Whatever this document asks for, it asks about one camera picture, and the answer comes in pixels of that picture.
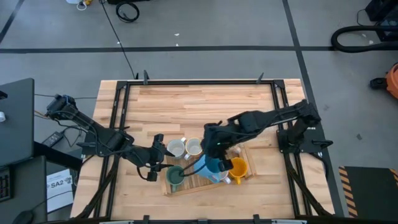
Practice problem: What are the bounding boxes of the plain yellow mug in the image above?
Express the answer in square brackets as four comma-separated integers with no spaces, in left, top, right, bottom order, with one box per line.
[229,157,249,185]

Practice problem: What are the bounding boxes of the green mug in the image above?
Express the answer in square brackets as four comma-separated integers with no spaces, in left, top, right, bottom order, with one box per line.
[165,164,187,194]

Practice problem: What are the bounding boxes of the black computer mouse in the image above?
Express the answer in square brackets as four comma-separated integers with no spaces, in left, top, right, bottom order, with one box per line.
[11,210,35,224]

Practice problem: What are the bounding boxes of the black keyboard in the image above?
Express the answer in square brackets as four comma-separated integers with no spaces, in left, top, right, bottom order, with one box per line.
[0,167,14,203]

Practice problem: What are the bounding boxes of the coiled black cable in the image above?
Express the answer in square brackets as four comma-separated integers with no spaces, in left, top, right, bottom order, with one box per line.
[115,1,140,24]

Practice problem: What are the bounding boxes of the black mat hazard stripes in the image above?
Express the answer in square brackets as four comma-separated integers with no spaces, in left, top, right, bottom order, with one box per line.
[338,166,398,218]

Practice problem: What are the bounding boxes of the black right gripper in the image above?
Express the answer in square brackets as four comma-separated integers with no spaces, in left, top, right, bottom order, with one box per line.
[201,122,238,172]

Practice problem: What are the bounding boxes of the thin black floor cable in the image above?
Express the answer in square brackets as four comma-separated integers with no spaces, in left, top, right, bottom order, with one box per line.
[99,0,138,80]

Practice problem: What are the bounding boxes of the black equipment case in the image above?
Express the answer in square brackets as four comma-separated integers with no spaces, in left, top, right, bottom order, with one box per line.
[365,0,398,43]

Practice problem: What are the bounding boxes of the black caster wheel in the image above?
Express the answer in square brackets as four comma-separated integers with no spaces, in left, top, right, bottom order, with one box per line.
[369,77,388,91]

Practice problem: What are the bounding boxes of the wooden slatted tray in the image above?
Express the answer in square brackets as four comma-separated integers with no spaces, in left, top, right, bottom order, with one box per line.
[160,136,259,197]

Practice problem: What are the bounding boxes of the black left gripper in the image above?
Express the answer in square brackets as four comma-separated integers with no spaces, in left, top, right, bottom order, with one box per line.
[133,134,165,182]

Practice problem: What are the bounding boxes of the black desk leg bar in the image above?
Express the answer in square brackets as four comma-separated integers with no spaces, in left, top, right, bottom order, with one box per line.
[33,141,83,171]

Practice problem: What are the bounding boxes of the orange vacuum cleaner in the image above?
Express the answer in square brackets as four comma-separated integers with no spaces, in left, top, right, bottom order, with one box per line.
[384,62,398,100]

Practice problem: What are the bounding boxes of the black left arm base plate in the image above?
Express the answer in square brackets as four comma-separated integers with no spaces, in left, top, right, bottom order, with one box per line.
[81,139,126,156]

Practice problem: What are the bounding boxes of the white mug blue floral pattern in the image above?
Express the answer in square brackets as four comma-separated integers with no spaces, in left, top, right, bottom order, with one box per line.
[167,136,188,159]

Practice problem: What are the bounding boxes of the pale patterned mug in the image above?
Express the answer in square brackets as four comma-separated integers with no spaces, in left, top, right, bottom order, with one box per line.
[213,174,233,185]

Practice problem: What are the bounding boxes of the white and yellow plugs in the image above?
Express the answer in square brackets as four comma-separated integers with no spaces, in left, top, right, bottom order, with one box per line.
[65,0,94,12]

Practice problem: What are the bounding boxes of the dark grey desk panel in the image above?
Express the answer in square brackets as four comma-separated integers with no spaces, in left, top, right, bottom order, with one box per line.
[0,77,35,167]

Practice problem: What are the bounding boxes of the black aluminium table frame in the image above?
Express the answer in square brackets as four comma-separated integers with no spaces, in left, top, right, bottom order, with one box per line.
[70,79,335,224]

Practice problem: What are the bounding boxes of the orange striped cream mug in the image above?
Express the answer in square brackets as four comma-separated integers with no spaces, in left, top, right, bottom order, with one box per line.
[183,137,204,161]

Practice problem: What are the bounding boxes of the black vacuum hose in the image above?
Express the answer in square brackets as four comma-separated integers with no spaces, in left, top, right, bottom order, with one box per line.
[330,25,398,53]

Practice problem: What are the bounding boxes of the white paper sign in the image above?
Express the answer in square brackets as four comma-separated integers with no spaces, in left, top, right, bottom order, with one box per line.
[46,169,75,214]

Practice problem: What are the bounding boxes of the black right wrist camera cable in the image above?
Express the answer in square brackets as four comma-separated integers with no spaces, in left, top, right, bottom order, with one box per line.
[179,160,208,178]

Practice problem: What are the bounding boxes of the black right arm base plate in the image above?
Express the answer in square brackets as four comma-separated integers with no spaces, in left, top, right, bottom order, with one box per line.
[276,129,333,154]

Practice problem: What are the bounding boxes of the black power adapter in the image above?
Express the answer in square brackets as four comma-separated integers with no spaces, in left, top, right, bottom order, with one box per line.
[42,131,65,148]

